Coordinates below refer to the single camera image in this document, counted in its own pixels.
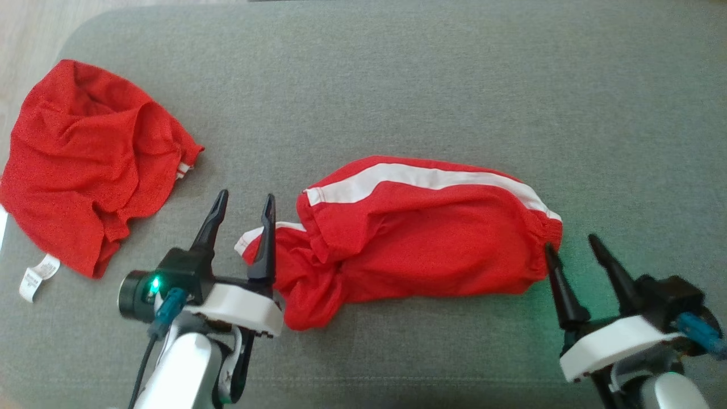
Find red shorts white stripe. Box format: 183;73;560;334
234;155;564;332

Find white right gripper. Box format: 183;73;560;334
544;234;682;382

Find grey sofa ottoman cushion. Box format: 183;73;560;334
0;0;727;409

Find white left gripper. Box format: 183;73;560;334
158;189;283;339

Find red shirt white sleeves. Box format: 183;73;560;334
0;59;205;303

